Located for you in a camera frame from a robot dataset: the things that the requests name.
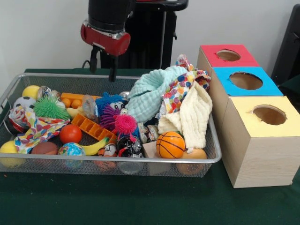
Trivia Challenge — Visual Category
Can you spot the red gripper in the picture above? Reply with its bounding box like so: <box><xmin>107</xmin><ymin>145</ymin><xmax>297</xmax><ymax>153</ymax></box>
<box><xmin>80</xmin><ymin>20</ymin><xmax>131</xmax><ymax>82</ymax></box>

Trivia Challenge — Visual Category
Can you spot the mint muslin cloth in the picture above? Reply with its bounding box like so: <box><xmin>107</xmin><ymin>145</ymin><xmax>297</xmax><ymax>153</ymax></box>
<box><xmin>126</xmin><ymin>65</ymin><xmax>188</xmax><ymax>124</ymax></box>

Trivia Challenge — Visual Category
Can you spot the colourful dotted cloth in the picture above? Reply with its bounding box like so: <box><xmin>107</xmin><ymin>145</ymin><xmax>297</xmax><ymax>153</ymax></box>
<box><xmin>175</xmin><ymin>54</ymin><xmax>213</xmax><ymax>91</ymax></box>
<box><xmin>161</xmin><ymin>72</ymin><xmax>200</xmax><ymax>114</ymax></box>

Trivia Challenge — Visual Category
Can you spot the cream muslin cloth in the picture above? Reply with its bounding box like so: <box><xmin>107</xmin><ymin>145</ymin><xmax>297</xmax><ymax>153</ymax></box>
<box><xmin>158</xmin><ymin>82</ymin><xmax>213</xmax><ymax>150</ymax></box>

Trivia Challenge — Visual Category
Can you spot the shallow clear mesh bin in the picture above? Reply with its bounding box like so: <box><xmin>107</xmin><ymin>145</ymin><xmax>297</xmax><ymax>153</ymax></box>
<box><xmin>0</xmin><ymin>72</ymin><xmax>222</xmax><ymax>178</ymax></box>

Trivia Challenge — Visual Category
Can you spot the wooden box with three holes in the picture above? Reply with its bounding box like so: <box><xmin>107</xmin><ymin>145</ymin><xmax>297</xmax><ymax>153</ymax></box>
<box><xmin>195</xmin><ymin>44</ymin><xmax>300</xmax><ymax>189</ymax></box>

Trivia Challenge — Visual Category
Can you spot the blue spiky ball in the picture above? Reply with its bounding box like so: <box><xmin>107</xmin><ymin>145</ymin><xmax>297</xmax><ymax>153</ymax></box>
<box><xmin>95</xmin><ymin>91</ymin><xmax>128</xmax><ymax>117</ymax></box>

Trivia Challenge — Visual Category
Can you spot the multicolour spiky caterpillar toy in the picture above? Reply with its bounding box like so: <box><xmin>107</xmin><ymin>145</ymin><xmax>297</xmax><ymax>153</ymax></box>
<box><xmin>112</xmin><ymin>114</ymin><xmax>139</xmax><ymax>143</ymax></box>

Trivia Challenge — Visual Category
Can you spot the large green spiky ball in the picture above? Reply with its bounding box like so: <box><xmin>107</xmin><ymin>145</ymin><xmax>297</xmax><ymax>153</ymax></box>
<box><xmin>32</xmin><ymin>96</ymin><xmax>71</xmax><ymax>120</ymax></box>

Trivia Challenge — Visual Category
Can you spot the red-orange ball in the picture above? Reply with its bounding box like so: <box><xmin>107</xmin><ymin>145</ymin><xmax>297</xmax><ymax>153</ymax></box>
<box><xmin>59</xmin><ymin>124</ymin><xmax>83</xmax><ymax>144</ymax></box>

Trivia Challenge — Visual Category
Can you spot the white colourful patterned cloth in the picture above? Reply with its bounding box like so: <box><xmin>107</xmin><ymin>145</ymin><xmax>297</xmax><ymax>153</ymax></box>
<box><xmin>8</xmin><ymin>105</ymin><xmax>71</xmax><ymax>154</ymax></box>

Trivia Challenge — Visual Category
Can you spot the orange toy basketball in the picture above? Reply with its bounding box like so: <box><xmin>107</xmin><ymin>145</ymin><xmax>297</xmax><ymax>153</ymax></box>
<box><xmin>156</xmin><ymin>131</ymin><xmax>186</xmax><ymax>159</ymax></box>

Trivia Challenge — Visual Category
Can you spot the dark green tablecloth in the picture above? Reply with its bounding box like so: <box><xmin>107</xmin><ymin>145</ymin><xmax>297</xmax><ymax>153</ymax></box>
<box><xmin>0</xmin><ymin>67</ymin><xmax>300</xmax><ymax>225</ymax></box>

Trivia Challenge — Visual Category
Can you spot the side table with green cloth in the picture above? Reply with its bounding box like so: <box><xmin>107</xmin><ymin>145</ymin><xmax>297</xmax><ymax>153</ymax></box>
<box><xmin>277</xmin><ymin>74</ymin><xmax>300</xmax><ymax>100</ymax></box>

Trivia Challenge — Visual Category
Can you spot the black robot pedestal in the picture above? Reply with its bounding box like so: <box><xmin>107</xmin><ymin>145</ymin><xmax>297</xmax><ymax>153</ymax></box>
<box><xmin>126</xmin><ymin>0</ymin><xmax>189</xmax><ymax>69</ymax></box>

